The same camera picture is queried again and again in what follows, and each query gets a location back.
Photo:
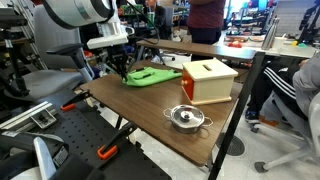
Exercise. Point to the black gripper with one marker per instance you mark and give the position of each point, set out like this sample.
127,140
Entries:
117,56

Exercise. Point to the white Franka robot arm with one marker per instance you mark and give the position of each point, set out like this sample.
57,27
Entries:
80,13

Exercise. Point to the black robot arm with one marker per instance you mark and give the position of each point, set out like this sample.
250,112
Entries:
310,20

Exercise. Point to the person in dark top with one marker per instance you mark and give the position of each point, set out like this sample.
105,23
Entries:
160,18

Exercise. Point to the grey office chair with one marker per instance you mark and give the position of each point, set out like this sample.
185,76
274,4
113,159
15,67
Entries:
53,60

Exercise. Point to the brown side table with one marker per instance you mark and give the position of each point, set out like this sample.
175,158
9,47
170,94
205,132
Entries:
196,49

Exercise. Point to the steel pot with lid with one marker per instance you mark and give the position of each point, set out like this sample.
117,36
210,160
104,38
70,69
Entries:
187,117

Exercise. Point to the black perforated workbench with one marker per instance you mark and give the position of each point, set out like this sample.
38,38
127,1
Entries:
83,143

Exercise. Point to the wooden box with red drawer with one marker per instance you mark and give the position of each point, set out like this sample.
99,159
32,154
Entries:
208,83

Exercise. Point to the standing person in maroon shirt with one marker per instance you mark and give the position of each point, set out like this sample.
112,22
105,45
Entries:
206,20

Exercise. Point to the black stand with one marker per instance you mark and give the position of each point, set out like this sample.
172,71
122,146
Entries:
13,56

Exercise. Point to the orange object on desk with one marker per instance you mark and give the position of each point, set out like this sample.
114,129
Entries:
235,44

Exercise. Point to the black table leg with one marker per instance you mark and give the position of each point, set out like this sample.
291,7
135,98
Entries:
236,113

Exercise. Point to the dark grey rounded device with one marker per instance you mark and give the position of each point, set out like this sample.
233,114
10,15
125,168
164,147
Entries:
30,156

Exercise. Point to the round floor drain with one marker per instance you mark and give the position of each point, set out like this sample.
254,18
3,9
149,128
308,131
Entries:
233,145

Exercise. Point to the shallow bowl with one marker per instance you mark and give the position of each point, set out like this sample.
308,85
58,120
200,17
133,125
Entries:
256,38

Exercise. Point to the steel water bottle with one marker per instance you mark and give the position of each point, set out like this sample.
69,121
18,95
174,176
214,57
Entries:
270,33

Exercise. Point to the seated person in grey shirt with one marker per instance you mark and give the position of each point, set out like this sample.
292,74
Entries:
290,83

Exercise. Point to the white office chair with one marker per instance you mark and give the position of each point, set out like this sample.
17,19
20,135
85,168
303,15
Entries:
300,143

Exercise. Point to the aluminium rail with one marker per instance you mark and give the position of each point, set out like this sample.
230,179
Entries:
23,116

